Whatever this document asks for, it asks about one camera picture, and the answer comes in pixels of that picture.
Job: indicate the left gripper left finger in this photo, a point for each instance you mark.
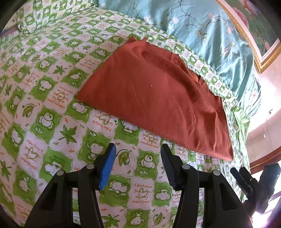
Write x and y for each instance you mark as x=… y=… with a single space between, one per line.
x=69 y=199

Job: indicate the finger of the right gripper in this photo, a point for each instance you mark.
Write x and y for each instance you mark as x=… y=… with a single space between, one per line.
x=246 y=178
x=246 y=189

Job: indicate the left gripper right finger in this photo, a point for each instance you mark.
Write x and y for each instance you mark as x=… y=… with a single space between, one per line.
x=222 y=207

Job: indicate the orange knitted sweater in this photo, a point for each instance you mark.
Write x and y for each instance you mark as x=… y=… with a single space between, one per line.
x=152 y=88

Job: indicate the green checkered bed quilt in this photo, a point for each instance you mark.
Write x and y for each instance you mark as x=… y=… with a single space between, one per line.
x=44 y=128

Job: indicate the gold framed landscape painting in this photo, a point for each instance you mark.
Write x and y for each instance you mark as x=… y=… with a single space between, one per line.
x=255 y=29

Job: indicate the teal floral duvet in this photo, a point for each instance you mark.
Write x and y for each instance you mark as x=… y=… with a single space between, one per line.
x=208 y=30

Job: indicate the green checkered pillow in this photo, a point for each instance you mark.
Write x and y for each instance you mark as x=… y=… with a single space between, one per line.
x=38 y=13

